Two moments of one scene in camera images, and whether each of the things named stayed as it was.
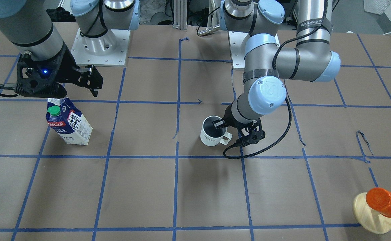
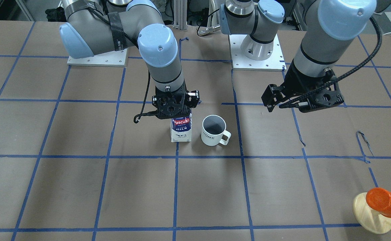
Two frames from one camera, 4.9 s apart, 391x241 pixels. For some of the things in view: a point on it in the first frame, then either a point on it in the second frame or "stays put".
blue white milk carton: x=64 y=117 to x=181 y=129
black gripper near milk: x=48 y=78 to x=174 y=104
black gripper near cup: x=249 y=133 to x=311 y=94
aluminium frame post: x=180 y=14 stays put
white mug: x=210 y=136 stays put
